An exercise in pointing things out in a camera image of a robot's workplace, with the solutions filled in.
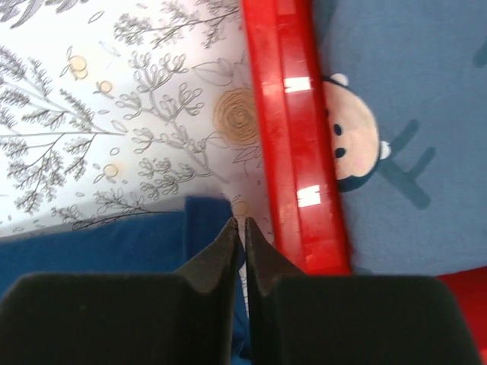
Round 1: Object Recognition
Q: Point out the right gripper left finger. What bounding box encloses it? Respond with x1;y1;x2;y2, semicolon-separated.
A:
1;219;239;364

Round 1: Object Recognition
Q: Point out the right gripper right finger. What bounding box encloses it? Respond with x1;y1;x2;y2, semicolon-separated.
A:
245;219;481;364

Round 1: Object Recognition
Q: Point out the navy blue mickey t-shirt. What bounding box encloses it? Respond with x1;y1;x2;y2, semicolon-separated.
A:
1;197;250;364

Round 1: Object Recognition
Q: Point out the red plastic tray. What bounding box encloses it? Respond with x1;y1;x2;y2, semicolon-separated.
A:
243;1;486;364

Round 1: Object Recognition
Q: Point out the floral patterned table mat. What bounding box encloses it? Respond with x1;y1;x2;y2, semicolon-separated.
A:
0;0;277;248

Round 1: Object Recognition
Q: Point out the grey-blue folded t-shirt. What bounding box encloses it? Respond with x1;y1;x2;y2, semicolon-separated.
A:
312;1;486;275

